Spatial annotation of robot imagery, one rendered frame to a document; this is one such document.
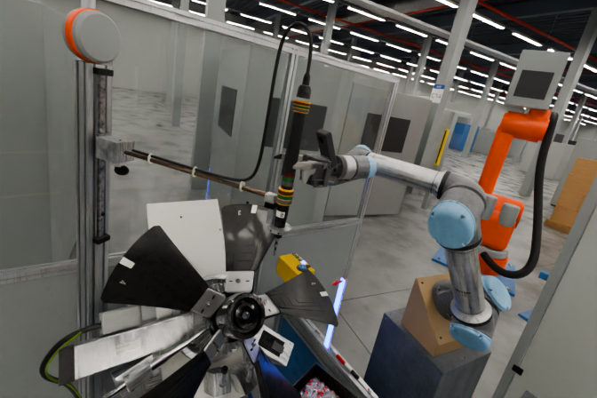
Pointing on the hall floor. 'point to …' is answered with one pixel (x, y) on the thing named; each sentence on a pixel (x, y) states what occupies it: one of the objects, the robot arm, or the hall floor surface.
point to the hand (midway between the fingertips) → (286, 159)
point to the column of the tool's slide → (92, 283)
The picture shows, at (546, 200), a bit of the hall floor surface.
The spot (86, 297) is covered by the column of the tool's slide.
